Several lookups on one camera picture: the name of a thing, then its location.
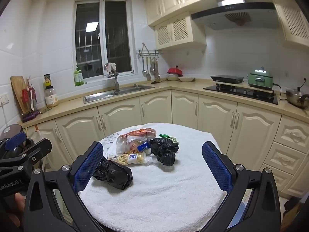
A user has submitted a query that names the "purple utensil holder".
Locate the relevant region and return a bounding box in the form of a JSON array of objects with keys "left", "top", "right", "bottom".
[{"left": 20, "top": 77, "right": 41, "bottom": 123}]

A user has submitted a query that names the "green dish soap bottle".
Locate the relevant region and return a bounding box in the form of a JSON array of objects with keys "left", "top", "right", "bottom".
[{"left": 74, "top": 65, "right": 84, "bottom": 87}]

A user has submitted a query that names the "clear nut snack packet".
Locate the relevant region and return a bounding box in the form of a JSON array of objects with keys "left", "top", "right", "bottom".
[{"left": 108, "top": 152, "right": 147, "bottom": 166}]

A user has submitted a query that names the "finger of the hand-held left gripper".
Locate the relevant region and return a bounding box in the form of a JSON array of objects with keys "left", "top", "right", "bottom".
[
  {"left": 0, "top": 131, "right": 27, "bottom": 159},
  {"left": 0, "top": 138, "right": 53, "bottom": 173}
]

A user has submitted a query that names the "wooden cutting board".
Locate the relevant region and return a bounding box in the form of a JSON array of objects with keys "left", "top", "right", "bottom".
[{"left": 10, "top": 76, "right": 30, "bottom": 114}]

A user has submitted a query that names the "glass jar white label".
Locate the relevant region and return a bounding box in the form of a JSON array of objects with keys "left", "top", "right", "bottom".
[{"left": 44, "top": 86, "right": 59, "bottom": 108}]

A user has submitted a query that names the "red sausage packet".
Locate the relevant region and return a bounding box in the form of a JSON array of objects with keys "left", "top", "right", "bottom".
[{"left": 120, "top": 128, "right": 157, "bottom": 141}]

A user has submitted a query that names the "clear plastic bag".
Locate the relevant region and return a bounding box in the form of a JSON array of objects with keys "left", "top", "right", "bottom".
[{"left": 116, "top": 135, "right": 148, "bottom": 155}]

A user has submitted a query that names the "wall utensil rack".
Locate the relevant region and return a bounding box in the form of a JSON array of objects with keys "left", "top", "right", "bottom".
[{"left": 136, "top": 43, "right": 164, "bottom": 56}]

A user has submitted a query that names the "black cloth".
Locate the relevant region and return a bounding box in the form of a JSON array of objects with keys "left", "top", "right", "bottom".
[{"left": 283, "top": 196, "right": 303, "bottom": 210}]

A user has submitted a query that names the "steel sink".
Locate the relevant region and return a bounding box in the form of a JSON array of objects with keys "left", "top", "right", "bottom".
[{"left": 83, "top": 84, "right": 155, "bottom": 104}]

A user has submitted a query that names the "black induction cooker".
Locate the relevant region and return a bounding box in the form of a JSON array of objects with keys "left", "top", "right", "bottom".
[{"left": 210, "top": 75, "right": 244, "bottom": 85}]

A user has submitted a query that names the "steel pot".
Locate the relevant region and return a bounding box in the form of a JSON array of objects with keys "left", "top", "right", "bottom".
[{"left": 285, "top": 88, "right": 309, "bottom": 108}]

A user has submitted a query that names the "dark sauce bottle yellow label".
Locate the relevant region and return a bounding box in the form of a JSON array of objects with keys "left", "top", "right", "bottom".
[{"left": 43, "top": 73, "right": 53, "bottom": 89}]

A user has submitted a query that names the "range hood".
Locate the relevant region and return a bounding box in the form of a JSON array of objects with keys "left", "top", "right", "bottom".
[{"left": 190, "top": 0, "right": 278, "bottom": 31}]

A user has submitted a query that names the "black glass stove hob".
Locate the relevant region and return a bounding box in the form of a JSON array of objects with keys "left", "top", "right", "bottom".
[{"left": 203, "top": 83, "right": 279, "bottom": 105}]

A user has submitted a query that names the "large black plastic bag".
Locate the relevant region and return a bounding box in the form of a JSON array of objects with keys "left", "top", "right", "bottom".
[{"left": 92, "top": 157, "right": 133, "bottom": 190}]

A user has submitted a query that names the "lattice door wall cabinet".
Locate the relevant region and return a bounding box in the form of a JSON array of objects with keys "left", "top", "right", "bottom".
[
  {"left": 154, "top": 12, "right": 207, "bottom": 51},
  {"left": 272, "top": 0, "right": 309, "bottom": 52}
]

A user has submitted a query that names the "hanging slotted spoon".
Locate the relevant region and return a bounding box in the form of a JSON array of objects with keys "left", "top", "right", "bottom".
[{"left": 154, "top": 57, "right": 161, "bottom": 79}]

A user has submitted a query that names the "steel faucet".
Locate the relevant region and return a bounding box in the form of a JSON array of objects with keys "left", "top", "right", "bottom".
[{"left": 104, "top": 63, "right": 120, "bottom": 93}]

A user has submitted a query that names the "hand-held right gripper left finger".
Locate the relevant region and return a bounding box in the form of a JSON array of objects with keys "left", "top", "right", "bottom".
[{"left": 23, "top": 141, "right": 104, "bottom": 232}]

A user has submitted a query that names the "green electric cooker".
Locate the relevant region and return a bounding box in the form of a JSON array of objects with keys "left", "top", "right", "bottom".
[{"left": 246, "top": 66, "right": 275, "bottom": 89}]

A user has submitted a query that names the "green wrapper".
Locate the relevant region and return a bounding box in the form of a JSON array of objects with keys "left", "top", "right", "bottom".
[{"left": 159, "top": 133, "right": 179, "bottom": 143}]

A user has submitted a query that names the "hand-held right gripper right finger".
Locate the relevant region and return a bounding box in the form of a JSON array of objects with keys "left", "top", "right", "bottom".
[{"left": 200, "top": 141, "right": 282, "bottom": 232}]

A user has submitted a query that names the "kitchen window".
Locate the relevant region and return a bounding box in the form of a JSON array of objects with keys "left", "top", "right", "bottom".
[{"left": 73, "top": 0, "right": 135, "bottom": 83}]

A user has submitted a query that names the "white towel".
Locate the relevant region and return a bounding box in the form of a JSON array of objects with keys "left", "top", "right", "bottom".
[{"left": 78, "top": 123, "right": 245, "bottom": 232}]

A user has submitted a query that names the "red pot lid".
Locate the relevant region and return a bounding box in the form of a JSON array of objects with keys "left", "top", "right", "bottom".
[{"left": 167, "top": 67, "right": 184, "bottom": 76}]

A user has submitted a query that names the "black power cable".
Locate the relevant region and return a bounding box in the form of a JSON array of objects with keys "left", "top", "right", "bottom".
[{"left": 272, "top": 77, "right": 307, "bottom": 101}]

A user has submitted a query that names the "small blue packet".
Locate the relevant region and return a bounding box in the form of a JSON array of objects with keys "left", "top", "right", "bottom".
[{"left": 136, "top": 142, "right": 152, "bottom": 153}]

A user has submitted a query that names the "person's left hand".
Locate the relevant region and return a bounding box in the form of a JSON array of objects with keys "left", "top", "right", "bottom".
[{"left": 14, "top": 193, "right": 26, "bottom": 221}]

